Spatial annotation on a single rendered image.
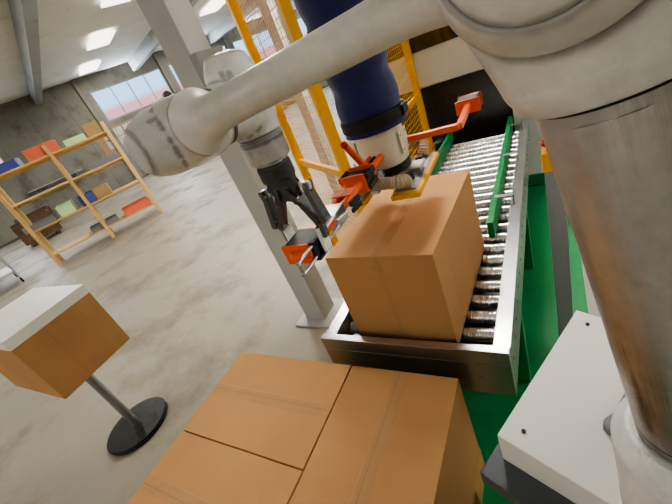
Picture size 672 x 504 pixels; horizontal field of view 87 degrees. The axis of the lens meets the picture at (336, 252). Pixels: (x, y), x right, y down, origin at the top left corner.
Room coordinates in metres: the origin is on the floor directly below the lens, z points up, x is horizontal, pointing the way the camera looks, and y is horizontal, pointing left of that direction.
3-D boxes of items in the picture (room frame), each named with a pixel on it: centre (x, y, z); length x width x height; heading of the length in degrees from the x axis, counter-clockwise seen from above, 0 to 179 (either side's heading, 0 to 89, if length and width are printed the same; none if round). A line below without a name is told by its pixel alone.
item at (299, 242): (0.77, 0.06, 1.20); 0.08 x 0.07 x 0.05; 144
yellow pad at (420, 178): (1.20, -0.38, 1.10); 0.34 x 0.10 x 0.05; 144
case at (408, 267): (1.25, -0.30, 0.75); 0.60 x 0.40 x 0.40; 141
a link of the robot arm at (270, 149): (0.77, 0.05, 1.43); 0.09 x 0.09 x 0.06
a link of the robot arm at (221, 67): (0.76, 0.06, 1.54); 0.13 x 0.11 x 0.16; 132
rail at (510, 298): (1.69, -1.05, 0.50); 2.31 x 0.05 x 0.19; 143
